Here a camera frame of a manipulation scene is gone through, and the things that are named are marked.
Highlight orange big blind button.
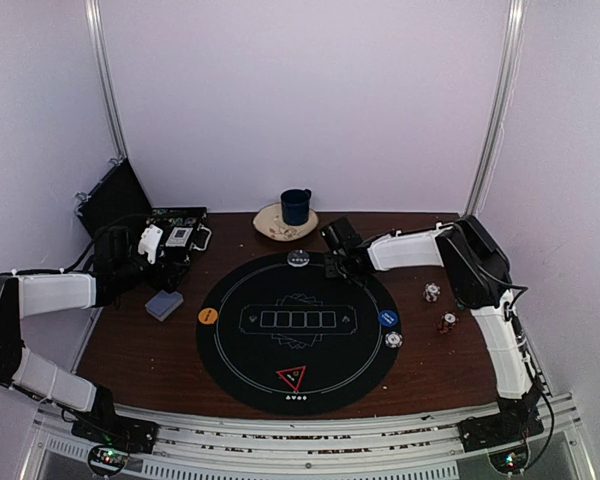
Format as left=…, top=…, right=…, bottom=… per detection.
left=198, top=307, right=219, bottom=325

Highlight blue small blind button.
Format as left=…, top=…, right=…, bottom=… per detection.
left=378, top=310, right=400, bottom=328

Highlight blue white chip stack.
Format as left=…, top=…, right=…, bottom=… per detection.
left=423, top=283, right=441, bottom=303

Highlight blue ten poker chip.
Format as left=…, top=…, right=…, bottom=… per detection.
left=384, top=331, right=403, bottom=349

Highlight red triangle all-in marker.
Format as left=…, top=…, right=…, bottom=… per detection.
left=276, top=365, right=306, bottom=392

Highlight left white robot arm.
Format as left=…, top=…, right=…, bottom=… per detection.
left=0, top=224, right=194, bottom=444

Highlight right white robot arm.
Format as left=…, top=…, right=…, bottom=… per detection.
left=320, top=215, right=541, bottom=442

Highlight blue playing card deck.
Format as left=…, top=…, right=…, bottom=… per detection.
left=145, top=291, right=184, bottom=321

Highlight black poker set case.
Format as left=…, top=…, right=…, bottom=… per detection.
left=76, top=159, right=212, bottom=275

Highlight dark blue mug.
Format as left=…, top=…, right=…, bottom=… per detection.
left=280, top=189, right=312, bottom=226

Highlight beige ceramic saucer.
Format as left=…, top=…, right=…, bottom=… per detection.
left=252, top=202, right=319, bottom=242

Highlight round black poker mat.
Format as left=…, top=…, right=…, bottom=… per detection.
left=196, top=252, right=401, bottom=416

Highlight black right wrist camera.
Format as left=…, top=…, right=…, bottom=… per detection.
left=320, top=217, right=363, bottom=254

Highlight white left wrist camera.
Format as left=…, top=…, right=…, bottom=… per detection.
left=137, top=224, right=163, bottom=264

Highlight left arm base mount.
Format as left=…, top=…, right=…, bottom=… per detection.
left=71, top=418, right=159, bottom=477

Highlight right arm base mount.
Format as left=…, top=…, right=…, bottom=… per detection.
left=458, top=415, right=544, bottom=475

